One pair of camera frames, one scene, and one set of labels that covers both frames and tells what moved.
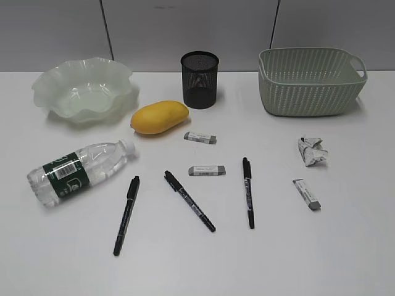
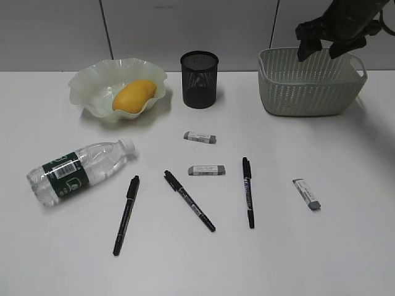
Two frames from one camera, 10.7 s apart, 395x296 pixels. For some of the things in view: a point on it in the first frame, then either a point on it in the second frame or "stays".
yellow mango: [156, 117] to [133, 97]
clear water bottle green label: [50, 182] stays
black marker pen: [247, 167] stays
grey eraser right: [313, 203] stays
